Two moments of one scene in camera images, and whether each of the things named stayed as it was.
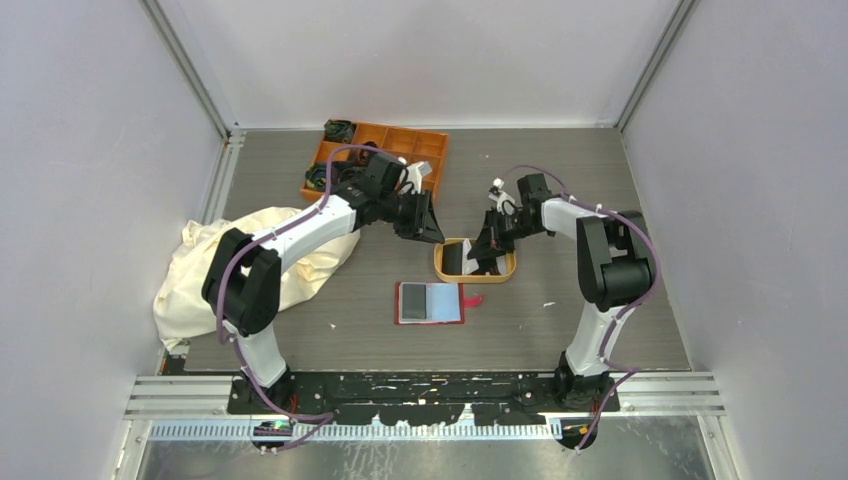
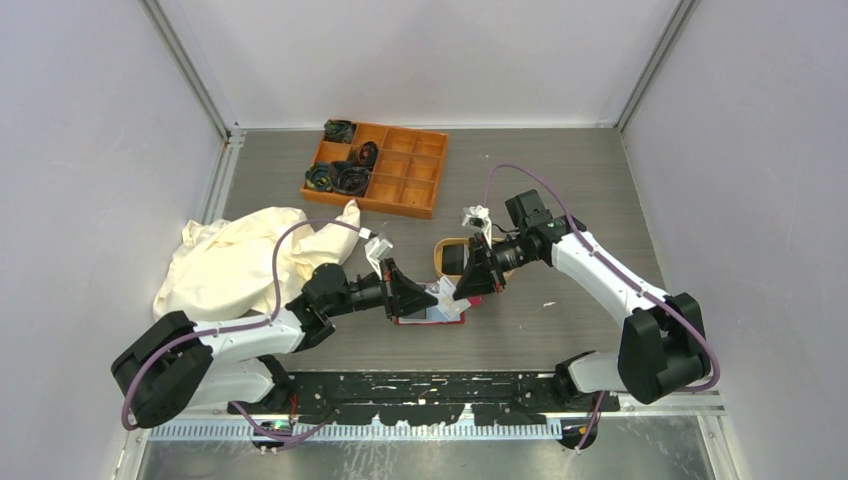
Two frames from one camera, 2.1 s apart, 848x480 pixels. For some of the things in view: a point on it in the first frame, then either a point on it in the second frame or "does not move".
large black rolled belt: x=344 y=172 does not move
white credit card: x=468 y=265 to x=446 y=291
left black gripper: x=423 y=212 to x=409 y=295
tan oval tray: x=472 y=279 does not move
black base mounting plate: x=499 y=397 does not move
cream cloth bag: x=181 y=312 does not move
